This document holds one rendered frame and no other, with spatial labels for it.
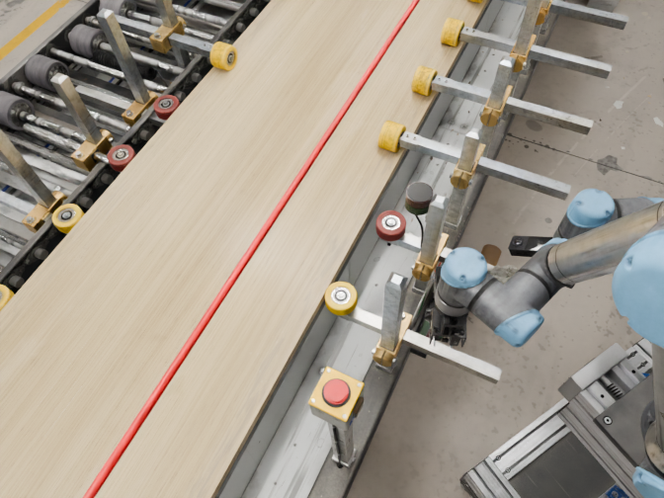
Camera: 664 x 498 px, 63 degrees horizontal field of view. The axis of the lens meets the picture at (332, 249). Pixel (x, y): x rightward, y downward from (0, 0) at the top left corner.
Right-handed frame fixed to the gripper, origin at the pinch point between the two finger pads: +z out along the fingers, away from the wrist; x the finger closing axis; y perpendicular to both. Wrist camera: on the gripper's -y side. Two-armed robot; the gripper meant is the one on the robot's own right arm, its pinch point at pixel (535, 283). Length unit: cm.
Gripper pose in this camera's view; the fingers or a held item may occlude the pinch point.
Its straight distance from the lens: 145.1
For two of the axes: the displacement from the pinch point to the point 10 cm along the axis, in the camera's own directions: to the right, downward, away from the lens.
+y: 8.9, 3.6, -2.7
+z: 0.4, 5.2, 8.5
